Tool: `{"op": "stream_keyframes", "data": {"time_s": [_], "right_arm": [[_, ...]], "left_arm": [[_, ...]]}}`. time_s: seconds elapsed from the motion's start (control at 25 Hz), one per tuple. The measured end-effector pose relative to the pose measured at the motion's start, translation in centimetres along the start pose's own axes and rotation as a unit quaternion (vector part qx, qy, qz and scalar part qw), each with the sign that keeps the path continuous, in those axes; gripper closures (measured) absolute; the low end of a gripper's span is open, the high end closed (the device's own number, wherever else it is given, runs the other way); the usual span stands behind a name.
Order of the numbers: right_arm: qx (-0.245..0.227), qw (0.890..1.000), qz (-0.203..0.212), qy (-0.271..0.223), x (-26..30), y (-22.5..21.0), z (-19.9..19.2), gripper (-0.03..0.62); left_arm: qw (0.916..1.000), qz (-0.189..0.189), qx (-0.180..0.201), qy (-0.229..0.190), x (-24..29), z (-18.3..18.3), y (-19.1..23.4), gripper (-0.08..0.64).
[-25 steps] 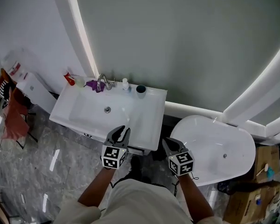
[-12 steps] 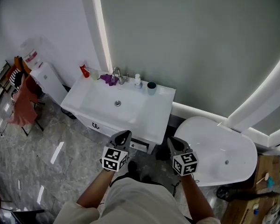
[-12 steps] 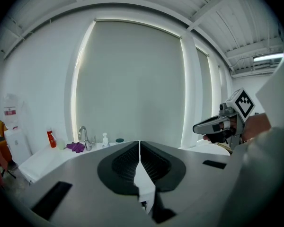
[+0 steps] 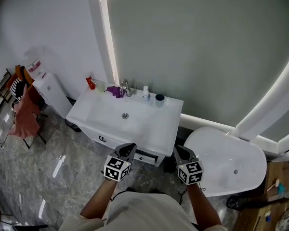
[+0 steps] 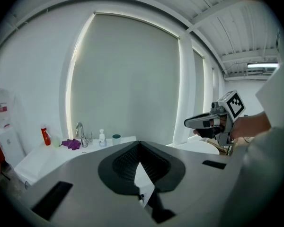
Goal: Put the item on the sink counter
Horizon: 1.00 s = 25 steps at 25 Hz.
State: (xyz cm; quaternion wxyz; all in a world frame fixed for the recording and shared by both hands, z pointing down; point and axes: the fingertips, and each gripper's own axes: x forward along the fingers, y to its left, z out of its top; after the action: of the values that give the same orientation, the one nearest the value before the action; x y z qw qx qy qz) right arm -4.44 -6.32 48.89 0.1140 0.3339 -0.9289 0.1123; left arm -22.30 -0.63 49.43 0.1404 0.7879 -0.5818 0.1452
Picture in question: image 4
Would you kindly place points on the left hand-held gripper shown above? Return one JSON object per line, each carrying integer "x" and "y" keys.
{"x": 116, "y": 168}

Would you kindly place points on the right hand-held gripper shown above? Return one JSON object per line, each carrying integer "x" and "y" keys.
{"x": 191, "y": 173}

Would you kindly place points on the small white soap bottle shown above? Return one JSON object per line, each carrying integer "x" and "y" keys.
{"x": 146, "y": 95}

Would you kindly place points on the dark blue cup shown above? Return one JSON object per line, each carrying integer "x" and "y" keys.
{"x": 159, "y": 101}

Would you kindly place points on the red bottle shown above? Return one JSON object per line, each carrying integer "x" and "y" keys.
{"x": 90, "y": 83}

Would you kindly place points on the person's left forearm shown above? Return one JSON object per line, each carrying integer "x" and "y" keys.
{"x": 98, "y": 201}

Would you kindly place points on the person's right forearm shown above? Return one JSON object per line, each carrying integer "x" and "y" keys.
{"x": 204, "y": 206}

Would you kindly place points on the black slipper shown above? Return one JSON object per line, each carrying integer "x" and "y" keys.
{"x": 169, "y": 166}

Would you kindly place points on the white vanity drawer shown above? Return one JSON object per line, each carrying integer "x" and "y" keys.
{"x": 145, "y": 156}

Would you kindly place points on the white vanity sink cabinet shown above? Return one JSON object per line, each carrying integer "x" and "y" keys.
{"x": 106, "y": 129}

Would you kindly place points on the white bathtub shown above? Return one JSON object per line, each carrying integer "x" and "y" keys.
{"x": 219, "y": 157}

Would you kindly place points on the metal sink drain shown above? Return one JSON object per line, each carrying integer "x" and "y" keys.
{"x": 125, "y": 115}

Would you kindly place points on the person's left black shoe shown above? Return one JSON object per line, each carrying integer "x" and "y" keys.
{"x": 130, "y": 189}

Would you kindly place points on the person's black shoe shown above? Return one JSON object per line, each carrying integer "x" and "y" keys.
{"x": 153, "y": 190}
{"x": 130, "y": 189}

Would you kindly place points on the person's right black shoe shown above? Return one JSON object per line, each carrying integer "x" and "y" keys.
{"x": 153, "y": 190}

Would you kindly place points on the purple cloth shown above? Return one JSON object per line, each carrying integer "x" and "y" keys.
{"x": 115, "y": 91}

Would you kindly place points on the chrome faucet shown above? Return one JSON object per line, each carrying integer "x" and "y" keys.
{"x": 128, "y": 88}

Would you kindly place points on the person's white shirt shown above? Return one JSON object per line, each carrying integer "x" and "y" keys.
{"x": 144, "y": 213}

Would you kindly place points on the black round item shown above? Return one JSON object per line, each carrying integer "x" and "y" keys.
{"x": 234, "y": 202}

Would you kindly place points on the white water dispenser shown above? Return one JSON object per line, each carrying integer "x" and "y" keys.
{"x": 51, "y": 95}

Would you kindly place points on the wooden spoon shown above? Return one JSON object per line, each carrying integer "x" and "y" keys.
{"x": 272, "y": 185}

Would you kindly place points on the large brown cardboard box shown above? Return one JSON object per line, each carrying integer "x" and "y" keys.
{"x": 255, "y": 219}

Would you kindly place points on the teal plastic item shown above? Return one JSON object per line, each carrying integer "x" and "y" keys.
{"x": 282, "y": 189}

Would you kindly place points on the small blue capped bottle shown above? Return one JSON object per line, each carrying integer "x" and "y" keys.
{"x": 268, "y": 217}

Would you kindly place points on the pink cloth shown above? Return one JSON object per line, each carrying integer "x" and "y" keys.
{"x": 25, "y": 117}

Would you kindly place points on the black white striped cloth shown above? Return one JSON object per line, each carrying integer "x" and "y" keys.
{"x": 17, "y": 90}

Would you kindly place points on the clear water jug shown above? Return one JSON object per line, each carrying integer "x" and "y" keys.
{"x": 35, "y": 62}

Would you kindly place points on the orange chair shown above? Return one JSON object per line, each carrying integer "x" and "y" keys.
{"x": 20, "y": 72}

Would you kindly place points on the metal frame shelf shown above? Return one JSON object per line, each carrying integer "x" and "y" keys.
{"x": 2, "y": 85}

